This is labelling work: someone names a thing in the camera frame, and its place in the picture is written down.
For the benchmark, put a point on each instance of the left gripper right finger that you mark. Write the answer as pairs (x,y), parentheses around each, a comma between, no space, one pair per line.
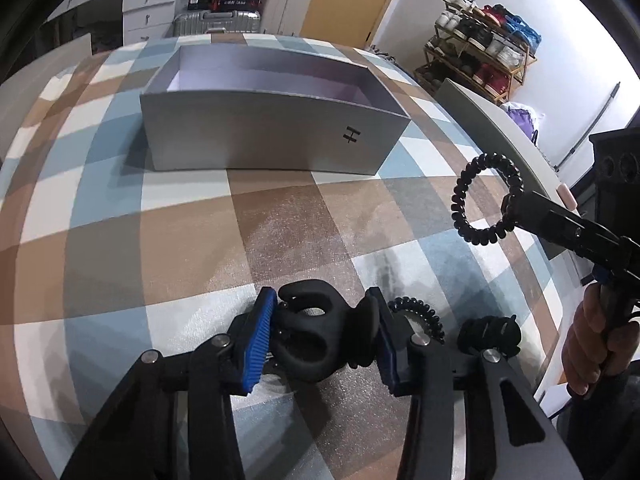
(391,345)

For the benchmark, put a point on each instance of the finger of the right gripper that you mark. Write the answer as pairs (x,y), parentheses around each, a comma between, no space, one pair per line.
(536,214)

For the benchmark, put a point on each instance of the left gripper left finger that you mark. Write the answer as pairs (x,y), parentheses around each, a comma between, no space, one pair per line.
(251,340)

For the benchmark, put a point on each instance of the black claw hair clip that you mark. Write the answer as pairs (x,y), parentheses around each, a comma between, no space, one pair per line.
(315,332)

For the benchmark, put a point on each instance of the black bow hair accessory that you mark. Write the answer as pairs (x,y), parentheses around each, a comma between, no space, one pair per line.
(490,332)

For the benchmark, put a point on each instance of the person's right hand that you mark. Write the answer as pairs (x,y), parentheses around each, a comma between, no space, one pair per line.
(586,355)

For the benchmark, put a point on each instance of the purple bag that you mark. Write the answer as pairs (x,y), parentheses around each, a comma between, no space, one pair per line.
(526,117)

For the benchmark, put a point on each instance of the plaid bed sheet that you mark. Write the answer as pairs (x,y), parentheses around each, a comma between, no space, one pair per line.
(103,257)

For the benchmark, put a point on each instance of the wooden shoe rack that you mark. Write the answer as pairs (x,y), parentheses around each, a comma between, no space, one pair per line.
(487,49)

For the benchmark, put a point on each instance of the silver grey cardboard box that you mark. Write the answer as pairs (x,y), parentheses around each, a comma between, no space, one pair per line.
(229,106)

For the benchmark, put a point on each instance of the wooden door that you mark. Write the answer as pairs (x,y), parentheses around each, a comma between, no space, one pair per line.
(355,0)

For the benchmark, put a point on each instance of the silver aluminium suitcase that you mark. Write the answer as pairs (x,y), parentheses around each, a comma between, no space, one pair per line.
(206,22)

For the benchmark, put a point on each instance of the black red shoe box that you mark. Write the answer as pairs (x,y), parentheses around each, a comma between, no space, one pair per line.
(223,5)

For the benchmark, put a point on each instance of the grey bedside nightstand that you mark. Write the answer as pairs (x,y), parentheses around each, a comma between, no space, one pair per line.
(20,91)

